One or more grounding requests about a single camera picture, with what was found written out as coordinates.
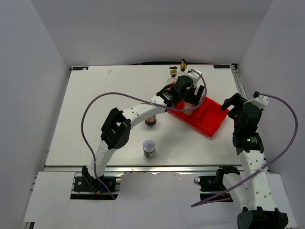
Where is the white shaker silver lid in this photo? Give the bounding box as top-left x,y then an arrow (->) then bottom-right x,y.
183,103 -> 195,115

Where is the glass oil bottle gold cap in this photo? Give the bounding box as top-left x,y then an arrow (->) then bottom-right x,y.
166,66 -> 178,85

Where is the red lid sauce jar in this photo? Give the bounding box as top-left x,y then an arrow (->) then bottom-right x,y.
145,115 -> 157,126

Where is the dark spice jar silver lid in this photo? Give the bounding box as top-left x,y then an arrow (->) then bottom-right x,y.
142,140 -> 156,158

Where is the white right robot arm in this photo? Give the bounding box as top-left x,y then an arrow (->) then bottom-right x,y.
221,93 -> 288,229

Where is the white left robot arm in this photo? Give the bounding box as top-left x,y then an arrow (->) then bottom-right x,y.
81,70 -> 206,191

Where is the red plastic divided bin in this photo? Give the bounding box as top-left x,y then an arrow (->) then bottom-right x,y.
168,97 -> 229,137

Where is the blue table logo sticker right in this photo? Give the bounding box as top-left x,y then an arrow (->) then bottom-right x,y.
213,64 -> 231,69

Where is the blue table logo sticker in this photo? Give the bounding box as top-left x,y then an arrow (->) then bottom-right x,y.
72,66 -> 89,71
213,64 -> 231,69

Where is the blue table logo sticker left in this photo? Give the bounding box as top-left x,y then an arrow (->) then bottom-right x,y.
72,66 -> 89,71

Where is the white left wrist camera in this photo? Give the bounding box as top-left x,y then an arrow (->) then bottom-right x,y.
187,69 -> 202,86

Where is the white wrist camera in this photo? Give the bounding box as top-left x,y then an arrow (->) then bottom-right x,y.
187,69 -> 202,86
246,91 -> 269,110

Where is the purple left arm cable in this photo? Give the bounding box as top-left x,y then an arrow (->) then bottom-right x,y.
81,73 -> 207,200

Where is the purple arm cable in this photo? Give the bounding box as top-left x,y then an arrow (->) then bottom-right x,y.
81,73 -> 207,200
190,92 -> 299,208

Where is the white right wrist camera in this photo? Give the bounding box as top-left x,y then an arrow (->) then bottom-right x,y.
246,91 -> 269,110

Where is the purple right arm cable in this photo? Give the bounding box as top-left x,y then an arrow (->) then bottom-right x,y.
190,92 -> 299,208

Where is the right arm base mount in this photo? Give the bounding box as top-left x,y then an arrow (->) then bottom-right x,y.
193,166 -> 240,200

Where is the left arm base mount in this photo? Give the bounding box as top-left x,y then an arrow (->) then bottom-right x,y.
70,176 -> 120,200

